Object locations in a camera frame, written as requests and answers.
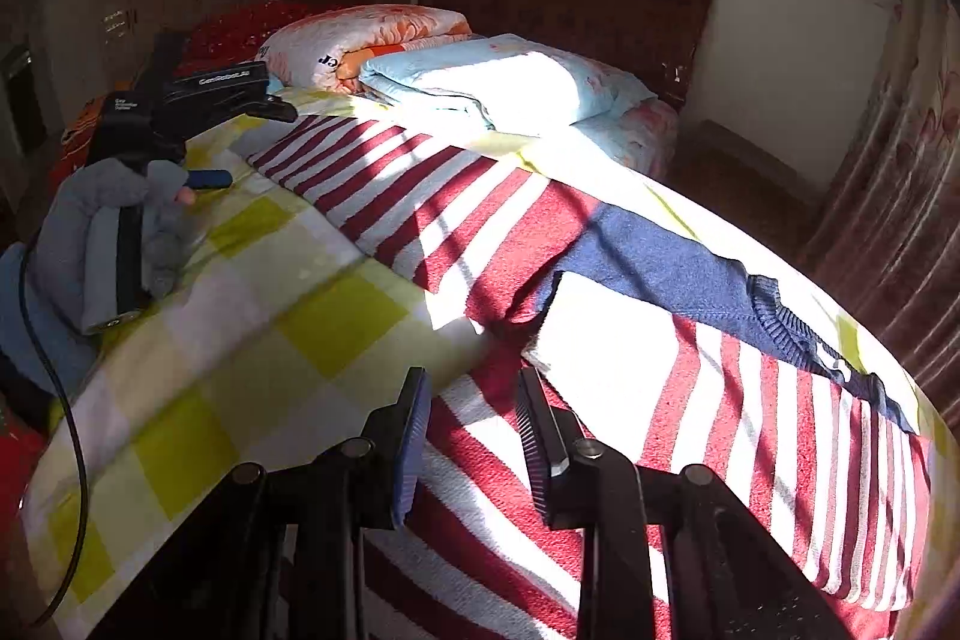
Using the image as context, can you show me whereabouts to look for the red white striped sweater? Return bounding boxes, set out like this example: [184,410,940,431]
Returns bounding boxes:
[247,113,935,640]

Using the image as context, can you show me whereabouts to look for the black cable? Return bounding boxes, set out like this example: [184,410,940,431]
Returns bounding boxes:
[19,239,89,630]

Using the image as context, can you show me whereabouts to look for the yellow checked bedsheet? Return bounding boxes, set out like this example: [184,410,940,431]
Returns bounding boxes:
[22,85,960,640]

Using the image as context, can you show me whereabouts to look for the person's left hand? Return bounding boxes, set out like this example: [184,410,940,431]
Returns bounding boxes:
[34,157,197,335]

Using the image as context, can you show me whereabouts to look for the orange floral pillow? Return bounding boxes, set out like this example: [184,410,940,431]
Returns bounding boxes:
[255,4,475,95]

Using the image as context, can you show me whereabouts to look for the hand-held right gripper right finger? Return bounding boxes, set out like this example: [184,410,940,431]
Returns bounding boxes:
[514,367,856,640]

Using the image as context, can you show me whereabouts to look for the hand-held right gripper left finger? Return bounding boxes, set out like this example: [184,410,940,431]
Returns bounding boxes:
[90,367,434,640]

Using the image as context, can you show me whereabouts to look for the orange printed cloth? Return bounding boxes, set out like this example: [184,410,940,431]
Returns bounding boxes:
[49,91,115,178]

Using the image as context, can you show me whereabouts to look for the person's left forearm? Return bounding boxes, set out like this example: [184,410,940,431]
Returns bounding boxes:
[0,241,100,398]

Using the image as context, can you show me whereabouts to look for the floral curtain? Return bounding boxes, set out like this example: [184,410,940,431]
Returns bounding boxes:
[796,0,960,402]

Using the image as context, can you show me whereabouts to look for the light blue floral pillow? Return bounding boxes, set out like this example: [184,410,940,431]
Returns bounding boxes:
[577,98,680,178]
[358,34,658,133]

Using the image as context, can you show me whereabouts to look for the wooden nightstand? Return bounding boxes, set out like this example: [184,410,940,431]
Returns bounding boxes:
[666,119,835,253]

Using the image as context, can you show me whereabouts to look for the red patterned cloth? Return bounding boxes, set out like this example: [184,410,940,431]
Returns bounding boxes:
[176,1,332,80]

